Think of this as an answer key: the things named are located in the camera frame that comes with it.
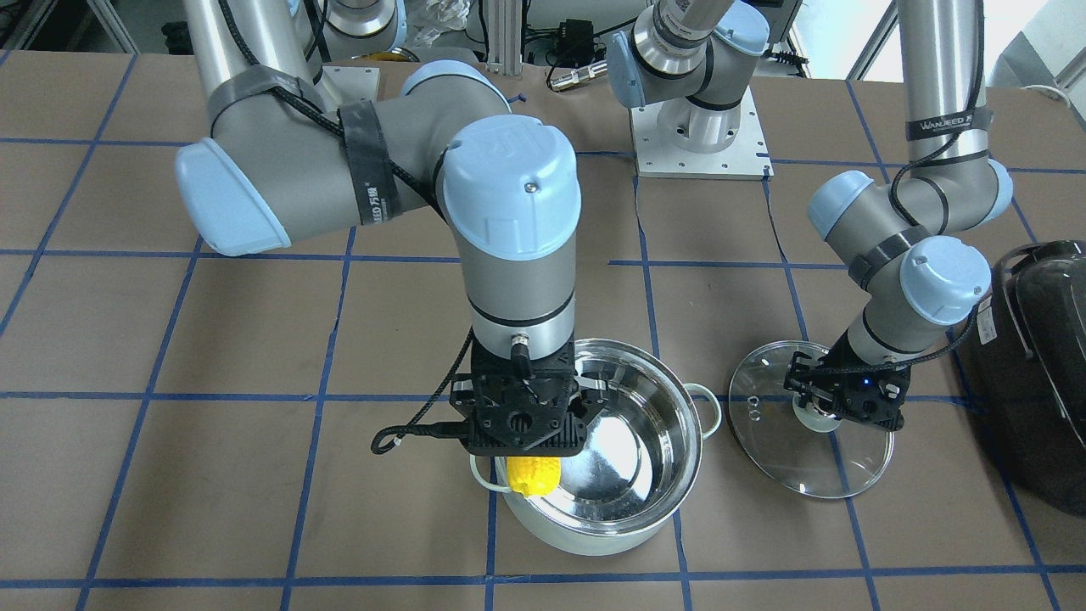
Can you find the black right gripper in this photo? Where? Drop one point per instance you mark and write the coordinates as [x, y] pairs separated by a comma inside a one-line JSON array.
[[593, 395]]

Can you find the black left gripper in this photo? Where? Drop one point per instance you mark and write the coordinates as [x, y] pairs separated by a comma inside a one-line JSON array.
[[816, 383]]

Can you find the yellow plastic corn cob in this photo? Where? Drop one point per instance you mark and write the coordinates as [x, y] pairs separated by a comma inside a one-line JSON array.
[[533, 476]]

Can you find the glass pot lid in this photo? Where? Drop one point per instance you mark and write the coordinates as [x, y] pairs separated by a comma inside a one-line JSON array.
[[790, 440]]

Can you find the pale green steel pot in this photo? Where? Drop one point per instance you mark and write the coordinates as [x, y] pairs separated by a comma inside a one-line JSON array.
[[641, 457]]

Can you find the black rice cooker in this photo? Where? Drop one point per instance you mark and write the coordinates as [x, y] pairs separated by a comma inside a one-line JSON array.
[[1026, 367]]

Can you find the black power adapter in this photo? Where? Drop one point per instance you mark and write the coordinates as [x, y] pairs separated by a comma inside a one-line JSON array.
[[575, 40]]

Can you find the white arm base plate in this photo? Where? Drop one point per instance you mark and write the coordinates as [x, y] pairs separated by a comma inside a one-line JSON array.
[[347, 84], [676, 139]]

